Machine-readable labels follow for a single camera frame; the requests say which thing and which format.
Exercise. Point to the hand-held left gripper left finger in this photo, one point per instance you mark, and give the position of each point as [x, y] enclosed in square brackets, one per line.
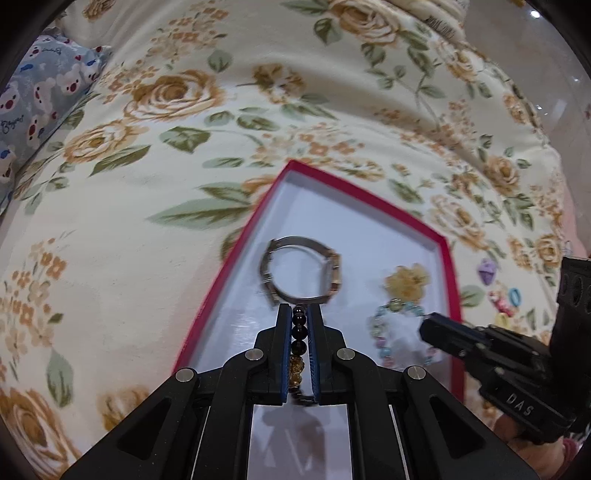
[282, 353]

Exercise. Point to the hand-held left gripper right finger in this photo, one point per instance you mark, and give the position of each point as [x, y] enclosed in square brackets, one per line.
[316, 355]

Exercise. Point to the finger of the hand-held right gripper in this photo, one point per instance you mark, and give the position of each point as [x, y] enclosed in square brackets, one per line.
[443, 334]

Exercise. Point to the red shallow box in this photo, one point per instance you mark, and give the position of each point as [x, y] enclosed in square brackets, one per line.
[369, 240]

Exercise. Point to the person's right hand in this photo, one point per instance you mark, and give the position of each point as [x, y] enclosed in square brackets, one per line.
[521, 443]

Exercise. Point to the yellow flower hair clip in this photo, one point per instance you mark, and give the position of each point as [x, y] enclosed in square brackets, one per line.
[406, 281]

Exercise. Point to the purple hair accessory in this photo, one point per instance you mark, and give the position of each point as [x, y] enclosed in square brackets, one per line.
[487, 272]

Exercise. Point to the metal wrist watch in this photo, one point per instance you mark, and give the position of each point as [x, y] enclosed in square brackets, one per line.
[335, 275]

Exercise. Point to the grey bear print pillow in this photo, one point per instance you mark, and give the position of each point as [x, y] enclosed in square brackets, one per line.
[41, 106]

